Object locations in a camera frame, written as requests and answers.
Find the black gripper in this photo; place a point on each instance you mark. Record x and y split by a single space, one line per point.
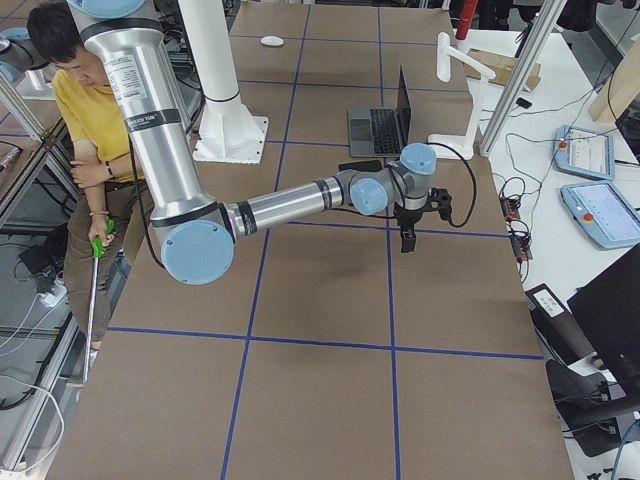
407 220

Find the black mouse pad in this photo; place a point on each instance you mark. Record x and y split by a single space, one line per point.
362 166

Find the grey laptop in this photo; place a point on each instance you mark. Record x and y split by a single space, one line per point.
381 131

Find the white computer mouse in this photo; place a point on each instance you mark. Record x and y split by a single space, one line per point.
272 41

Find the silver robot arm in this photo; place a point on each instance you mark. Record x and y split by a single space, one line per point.
197 233

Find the white desk lamp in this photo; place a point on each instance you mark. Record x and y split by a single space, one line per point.
459 117

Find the black usb hub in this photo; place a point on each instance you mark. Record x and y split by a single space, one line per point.
510 209

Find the small black square device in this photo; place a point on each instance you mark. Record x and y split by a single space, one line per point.
523 103

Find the black power adapter box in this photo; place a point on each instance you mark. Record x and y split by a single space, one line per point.
557 325

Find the upper blue teach pendant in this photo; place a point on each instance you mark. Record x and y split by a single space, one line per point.
584 153

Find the blue teach pendant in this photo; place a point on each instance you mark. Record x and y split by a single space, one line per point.
584 153
603 212

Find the lower blue teach pendant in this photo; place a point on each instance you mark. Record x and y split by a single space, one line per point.
603 212

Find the cardboard box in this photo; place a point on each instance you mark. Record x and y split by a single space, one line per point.
504 66

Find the black monitor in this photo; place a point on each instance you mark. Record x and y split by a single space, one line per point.
607 311

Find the red cylinder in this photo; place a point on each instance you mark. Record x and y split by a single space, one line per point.
465 18

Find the person in yellow shirt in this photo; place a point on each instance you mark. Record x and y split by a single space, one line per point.
115 203

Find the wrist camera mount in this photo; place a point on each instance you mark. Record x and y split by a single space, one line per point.
439 200

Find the white camera pillar with base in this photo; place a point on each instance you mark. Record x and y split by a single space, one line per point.
228 132

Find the aluminium frame post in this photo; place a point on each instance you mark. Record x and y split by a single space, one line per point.
534 44

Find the green handled reacher stick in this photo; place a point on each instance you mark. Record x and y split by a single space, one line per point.
98 251

